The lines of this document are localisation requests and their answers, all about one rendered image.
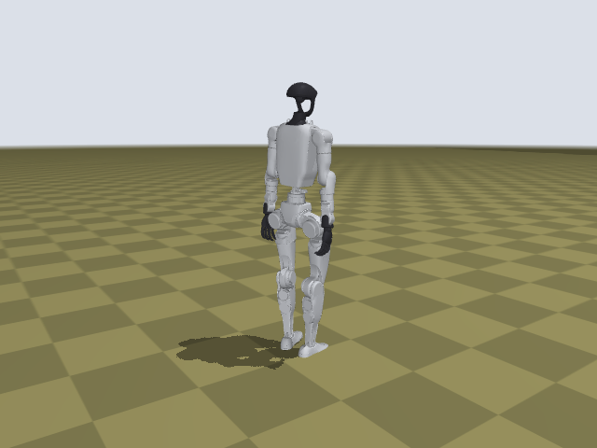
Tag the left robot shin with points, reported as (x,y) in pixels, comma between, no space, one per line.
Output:
(287,301)

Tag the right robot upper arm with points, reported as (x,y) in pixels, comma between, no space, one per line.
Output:
(323,140)

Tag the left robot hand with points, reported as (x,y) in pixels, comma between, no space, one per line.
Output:
(268,231)

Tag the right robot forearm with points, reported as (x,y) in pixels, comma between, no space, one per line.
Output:
(327,203)

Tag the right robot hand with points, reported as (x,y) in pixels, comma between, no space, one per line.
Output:
(327,236)

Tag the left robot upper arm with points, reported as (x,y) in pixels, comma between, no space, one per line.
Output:
(271,165)

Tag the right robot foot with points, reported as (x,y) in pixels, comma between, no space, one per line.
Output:
(306,351)

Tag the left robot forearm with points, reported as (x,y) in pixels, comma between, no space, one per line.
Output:
(271,192)

